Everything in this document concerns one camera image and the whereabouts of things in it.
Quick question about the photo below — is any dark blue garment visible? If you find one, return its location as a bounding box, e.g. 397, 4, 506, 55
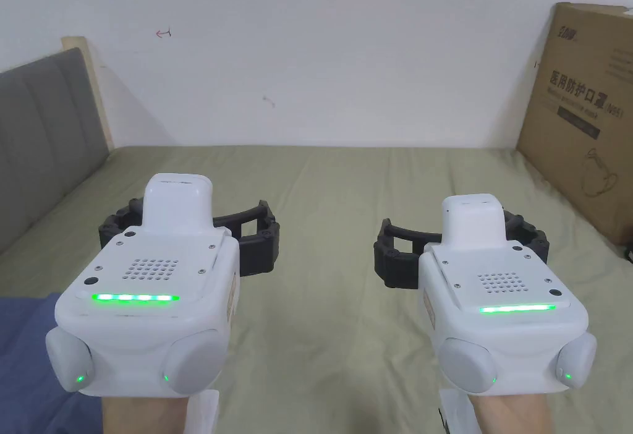
0, 292, 107, 434

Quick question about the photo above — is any bed with pale green sheet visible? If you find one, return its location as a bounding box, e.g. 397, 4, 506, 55
0, 145, 633, 434

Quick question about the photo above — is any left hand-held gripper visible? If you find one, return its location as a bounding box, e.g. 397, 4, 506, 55
45, 173, 281, 434

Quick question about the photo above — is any person's right hand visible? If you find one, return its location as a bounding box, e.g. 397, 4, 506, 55
462, 386, 551, 434

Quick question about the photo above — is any person's left hand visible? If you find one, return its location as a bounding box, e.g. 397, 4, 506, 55
101, 385, 192, 434

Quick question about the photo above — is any grey padded headboard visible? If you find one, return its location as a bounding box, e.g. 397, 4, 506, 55
0, 35, 116, 258

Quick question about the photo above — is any brown cardboard carton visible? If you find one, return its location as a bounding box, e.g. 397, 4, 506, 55
516, 2, 633, 247

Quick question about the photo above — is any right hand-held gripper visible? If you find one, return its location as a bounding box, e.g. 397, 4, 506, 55
373, 194, 599, 434

